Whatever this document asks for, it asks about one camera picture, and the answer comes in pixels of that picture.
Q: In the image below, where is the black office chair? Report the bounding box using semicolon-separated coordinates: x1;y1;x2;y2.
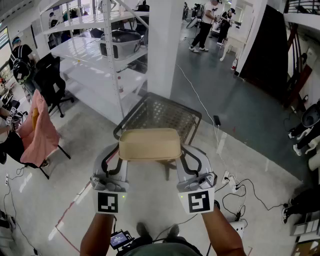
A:
33;53;75;118

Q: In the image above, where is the white ornate table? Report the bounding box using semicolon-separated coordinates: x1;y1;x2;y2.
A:
219;34;247;62

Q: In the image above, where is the clear storage bin dark lid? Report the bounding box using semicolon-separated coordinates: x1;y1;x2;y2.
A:
99;28;143;60

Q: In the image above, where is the person's shoe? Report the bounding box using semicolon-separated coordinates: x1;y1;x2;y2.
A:
136;221;153;245
166;224;180;242

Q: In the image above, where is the person's left forearm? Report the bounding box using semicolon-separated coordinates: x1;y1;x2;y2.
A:
79;212;117;256

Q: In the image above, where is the black metal chair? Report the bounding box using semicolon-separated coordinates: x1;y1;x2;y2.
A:
24;143;72;180

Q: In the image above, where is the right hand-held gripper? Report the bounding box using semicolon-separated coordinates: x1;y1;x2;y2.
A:
175;143;217;215

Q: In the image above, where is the white metal shelf rack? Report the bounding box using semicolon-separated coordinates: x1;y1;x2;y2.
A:
38;0;151;125

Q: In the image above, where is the person's green shirt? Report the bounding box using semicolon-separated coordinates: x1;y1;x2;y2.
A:
122;242;201;256

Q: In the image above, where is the black woven glass-top table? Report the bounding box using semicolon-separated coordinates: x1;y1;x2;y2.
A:
113;91;203;181

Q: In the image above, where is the white power strip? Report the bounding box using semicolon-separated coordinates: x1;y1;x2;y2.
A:
221;170;241;193

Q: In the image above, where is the person's right shoe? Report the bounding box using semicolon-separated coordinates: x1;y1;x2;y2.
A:
166;224;180;242

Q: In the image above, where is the black power cable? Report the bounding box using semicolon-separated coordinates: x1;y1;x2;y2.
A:
221;178;291;222

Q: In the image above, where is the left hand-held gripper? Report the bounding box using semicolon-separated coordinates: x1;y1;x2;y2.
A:
90;142;130;215

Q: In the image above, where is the small screen device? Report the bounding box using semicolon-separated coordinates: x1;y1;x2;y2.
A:
109;229;136;251

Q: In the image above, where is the beige plastic tray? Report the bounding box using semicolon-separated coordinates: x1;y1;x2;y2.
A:
118;128;183;161

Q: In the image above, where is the person's left shoe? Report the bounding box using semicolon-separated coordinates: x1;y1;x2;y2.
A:
136;221;153;245

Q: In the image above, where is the white cable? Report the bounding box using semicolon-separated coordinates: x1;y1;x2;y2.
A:
174;64;235;176

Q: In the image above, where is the person's right forearm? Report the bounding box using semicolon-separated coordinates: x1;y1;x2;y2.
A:
201;206;247;256

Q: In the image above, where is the pink cloth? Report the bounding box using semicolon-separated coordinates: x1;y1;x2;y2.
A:
17;89;61;168

